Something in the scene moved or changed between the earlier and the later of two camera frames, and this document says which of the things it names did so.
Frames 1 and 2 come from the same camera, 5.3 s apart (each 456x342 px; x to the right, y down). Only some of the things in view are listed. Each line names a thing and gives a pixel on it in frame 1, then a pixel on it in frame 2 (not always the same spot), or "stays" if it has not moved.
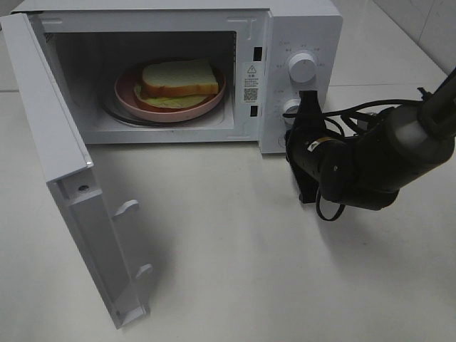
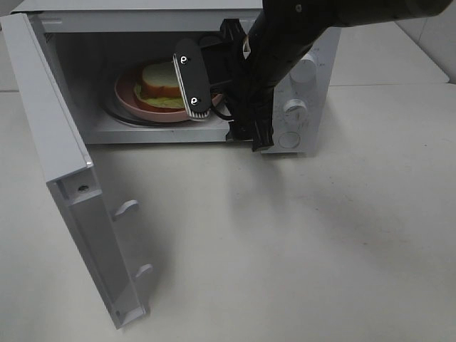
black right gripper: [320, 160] to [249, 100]
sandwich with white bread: [177, 84] stays
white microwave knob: [292, 108] stays
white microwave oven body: [192, 71] stays
